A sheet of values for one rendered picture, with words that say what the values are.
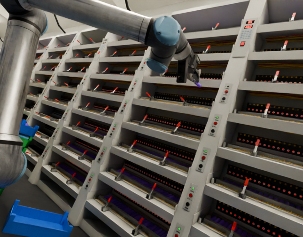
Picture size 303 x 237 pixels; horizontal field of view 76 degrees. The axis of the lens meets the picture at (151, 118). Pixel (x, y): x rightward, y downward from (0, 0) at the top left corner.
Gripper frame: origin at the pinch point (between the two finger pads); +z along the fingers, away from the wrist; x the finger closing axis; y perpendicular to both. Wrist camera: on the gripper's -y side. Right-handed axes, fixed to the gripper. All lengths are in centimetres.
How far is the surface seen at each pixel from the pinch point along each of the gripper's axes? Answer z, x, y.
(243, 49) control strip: 9.6, -15.4, 29.9
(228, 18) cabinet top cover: 20, 7, 69
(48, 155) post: 15, 121, -77
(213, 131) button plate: 11.5, -14.6, -21.8
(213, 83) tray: 11.6, -5.0, 7.3
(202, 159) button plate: 12.5, -13.7, -37.2
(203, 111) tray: 12.1, -4.7, -11.0
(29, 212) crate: -11, 60, -101
